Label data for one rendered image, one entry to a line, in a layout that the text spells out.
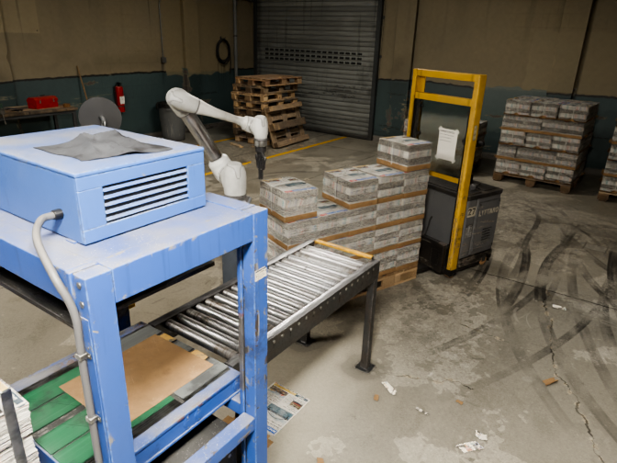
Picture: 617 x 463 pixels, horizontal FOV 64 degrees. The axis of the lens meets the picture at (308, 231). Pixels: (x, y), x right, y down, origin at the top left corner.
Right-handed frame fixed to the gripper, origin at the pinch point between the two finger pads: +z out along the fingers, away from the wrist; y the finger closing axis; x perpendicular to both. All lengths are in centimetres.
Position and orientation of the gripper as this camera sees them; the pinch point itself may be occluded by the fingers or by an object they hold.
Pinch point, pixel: (261, 174)
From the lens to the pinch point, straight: 355.4
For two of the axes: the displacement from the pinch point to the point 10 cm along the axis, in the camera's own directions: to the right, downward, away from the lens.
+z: -0.3, 9.3, 3.7
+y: -5.7, -3.2, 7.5
